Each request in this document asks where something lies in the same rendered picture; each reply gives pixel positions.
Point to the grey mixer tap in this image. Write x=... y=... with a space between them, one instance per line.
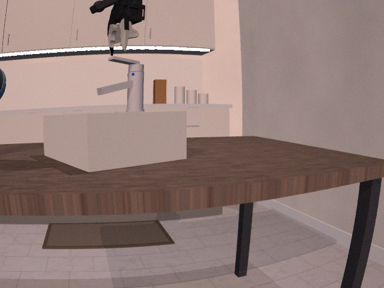
x=134 y=85

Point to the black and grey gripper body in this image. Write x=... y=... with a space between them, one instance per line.
x=135 y=7

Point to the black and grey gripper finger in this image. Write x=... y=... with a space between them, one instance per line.
x=114 y=35
x=126 y=27

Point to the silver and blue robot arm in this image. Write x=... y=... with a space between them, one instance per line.
x=98 y=6

